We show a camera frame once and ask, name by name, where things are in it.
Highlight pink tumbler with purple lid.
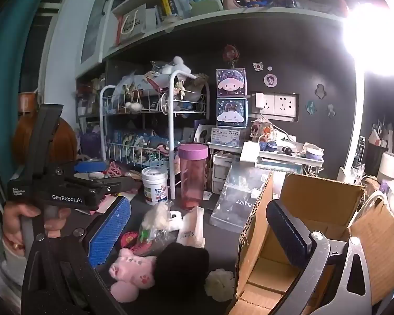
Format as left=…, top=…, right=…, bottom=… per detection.
left=178, top=144, right=209, bottom=211

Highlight blue printed boxes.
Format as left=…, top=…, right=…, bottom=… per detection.
left=113, top=130, right=171, bottom=168

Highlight white printed tote bag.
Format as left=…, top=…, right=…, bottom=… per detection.
left=116, top=4, right=148, bottom=45

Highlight person's left hand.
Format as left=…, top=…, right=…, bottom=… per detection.
left=3, top=202, right=71, bottom=256

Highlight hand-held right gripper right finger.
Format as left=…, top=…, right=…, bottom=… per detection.
left=266, top=199, right=378, bottom=315

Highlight white labelled box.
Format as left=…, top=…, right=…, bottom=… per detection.
left=212, top=126, right=242, bottom=146

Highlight clear plastic package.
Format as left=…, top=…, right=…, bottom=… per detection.
left=210, top=164, right=273, bottom=228

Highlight orange-haired figurines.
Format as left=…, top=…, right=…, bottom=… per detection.
left=250, top=118, right=278, bottom=143

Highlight white drawer unit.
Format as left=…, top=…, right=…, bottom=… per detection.
left=212, top=153, right=237, bottom=192

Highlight pink plush toy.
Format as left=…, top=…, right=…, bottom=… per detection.
left=109, top=248, right=158, bottom=302

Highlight brown wooden object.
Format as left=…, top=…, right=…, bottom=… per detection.
left=12, top=92, right=77, bottom=166

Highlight glass cabinet door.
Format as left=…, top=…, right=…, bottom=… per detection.
left=80, top=0, right=114, bottom=64

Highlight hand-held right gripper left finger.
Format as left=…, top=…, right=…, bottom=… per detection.
left=21, top=195, right=132, bottom=315

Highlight black fluffy cloth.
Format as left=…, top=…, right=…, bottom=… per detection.
left=153, top=243, right=211, bottom=309

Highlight clear bag with snacks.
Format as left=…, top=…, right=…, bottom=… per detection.
left=139, top=201, right=171, bottom=238

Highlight white wall outlet panel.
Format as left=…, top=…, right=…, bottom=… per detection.
left=251, top=92, right=299, bottom=117

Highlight white wire rack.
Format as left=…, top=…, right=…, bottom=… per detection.
left=99, top=70, right=211, bottom=201

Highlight red round pouch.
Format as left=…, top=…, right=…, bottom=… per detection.
left=121, top=231, right=152, bottom=255

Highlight white wall shelf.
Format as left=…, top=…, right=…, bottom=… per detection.
left=102, top=0, right=349, bottom=60

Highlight white humidifier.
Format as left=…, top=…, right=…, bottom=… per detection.
left=379, top=151, right=394, bottom=184

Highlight red-haired doll charm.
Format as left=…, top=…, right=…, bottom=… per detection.
left=223, top=44, right=240, bottom=69

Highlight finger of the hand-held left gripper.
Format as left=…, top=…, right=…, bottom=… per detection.
left=74, top=161, right=107, bottom=175
left=85, top=175, right=136, bottom=195

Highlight bright desk lamp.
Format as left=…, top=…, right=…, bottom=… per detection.
left=343, top=2, right=394, bottom=76

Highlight white-eared character box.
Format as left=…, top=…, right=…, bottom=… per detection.
left=216, top=98, right=249, bottom=128

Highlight white labelled jar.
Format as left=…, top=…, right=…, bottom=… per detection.
left=141, top=166, right=169, bottom=206

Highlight brown cardboard box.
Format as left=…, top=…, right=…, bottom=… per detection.
left=235, top=171, right=394, bottom=315

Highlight small white plush toy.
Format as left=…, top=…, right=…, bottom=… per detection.
left=169, top=210, right=184, bottom=232

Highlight pink-haired character box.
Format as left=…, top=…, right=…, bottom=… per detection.
left=216, top=68, right=248, bottom=98

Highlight white desk riser shelf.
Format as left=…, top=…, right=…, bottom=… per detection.
left=208, top=141, right=325, bottom=174

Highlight white plush flower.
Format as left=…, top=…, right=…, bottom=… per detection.
left=204, top=268, right=235, bottom=302

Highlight black pen holder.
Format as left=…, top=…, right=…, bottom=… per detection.
left=366, top=134, right=386, bottom=174

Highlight white tissue packet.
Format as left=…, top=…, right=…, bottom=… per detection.
left=177, top=207, right=206, bottom=248

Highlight pink hair claw clip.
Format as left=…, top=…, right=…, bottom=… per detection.
left=105, top=161, right=123, bottom=176

